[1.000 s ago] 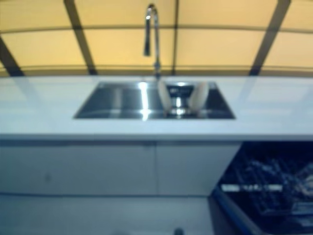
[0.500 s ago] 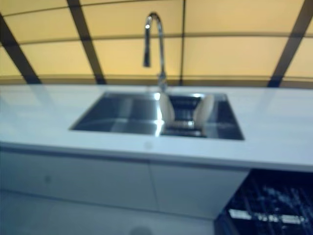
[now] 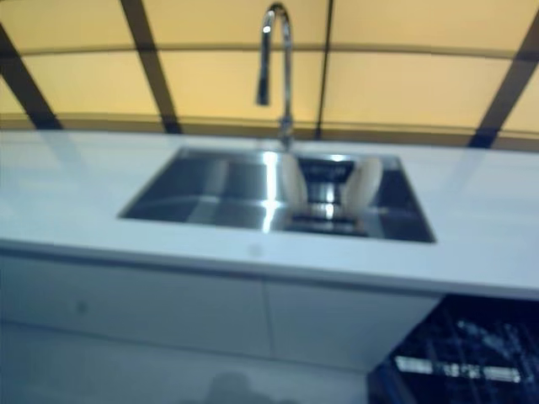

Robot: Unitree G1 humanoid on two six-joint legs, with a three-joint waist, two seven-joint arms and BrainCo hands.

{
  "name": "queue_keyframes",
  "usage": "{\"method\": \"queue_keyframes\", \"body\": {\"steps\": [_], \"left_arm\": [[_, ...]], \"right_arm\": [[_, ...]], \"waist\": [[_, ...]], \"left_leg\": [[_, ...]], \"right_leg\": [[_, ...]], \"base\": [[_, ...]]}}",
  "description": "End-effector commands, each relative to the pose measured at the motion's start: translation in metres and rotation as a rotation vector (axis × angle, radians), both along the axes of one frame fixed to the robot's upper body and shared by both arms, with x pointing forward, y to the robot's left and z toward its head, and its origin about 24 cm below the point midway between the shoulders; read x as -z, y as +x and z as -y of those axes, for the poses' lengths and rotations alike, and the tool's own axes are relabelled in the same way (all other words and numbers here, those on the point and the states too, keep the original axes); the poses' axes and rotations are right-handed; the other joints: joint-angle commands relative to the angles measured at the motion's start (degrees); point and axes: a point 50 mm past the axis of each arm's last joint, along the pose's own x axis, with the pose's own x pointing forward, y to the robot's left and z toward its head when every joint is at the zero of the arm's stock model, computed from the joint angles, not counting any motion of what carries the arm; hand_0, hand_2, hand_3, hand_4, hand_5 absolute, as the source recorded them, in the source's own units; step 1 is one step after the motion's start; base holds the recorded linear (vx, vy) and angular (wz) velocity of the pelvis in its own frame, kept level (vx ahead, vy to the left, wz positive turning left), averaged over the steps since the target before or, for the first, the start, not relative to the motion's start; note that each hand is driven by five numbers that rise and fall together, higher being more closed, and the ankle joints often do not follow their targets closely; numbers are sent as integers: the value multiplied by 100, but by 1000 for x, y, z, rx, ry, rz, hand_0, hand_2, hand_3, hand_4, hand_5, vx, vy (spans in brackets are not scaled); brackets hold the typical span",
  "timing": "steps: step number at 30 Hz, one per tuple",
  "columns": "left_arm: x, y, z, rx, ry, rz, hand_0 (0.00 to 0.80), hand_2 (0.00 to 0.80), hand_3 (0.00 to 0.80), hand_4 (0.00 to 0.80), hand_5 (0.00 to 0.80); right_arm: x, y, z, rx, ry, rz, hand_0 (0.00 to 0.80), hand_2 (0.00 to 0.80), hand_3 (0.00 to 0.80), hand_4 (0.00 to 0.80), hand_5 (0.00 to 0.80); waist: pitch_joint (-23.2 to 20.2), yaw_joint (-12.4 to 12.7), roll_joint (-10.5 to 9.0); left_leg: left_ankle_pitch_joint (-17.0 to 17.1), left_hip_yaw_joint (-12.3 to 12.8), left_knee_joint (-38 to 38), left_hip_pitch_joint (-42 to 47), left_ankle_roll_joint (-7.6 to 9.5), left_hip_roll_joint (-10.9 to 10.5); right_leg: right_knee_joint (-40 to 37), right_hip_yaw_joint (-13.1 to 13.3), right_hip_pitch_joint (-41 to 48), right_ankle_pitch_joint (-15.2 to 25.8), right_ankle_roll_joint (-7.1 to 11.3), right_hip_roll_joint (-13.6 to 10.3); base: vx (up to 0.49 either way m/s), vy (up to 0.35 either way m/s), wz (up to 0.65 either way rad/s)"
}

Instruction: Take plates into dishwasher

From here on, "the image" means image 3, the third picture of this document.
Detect cream ceramic plate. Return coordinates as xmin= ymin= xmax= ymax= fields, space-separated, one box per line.
xmin=280 ymin=153 xmax=311 ymax=214
xmin=343 ymin=157 xmax=384 ymax=211

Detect dishwasher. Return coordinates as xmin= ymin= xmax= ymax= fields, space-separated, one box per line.
xmin=366 ymin=294 xmax=539 ymax=404

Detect black dish rack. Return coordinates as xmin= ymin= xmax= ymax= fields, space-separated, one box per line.
xmin=282 ymin=153 xmax=371 ymax=235

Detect stainless steel sink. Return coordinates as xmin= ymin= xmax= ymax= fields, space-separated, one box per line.
xmin=117 ymin=145 xmax=437 ymax=244

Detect chrome gooseneck faucet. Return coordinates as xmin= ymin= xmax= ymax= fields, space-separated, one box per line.
xmin=255 ymin=2 xmax=295 ymax=151

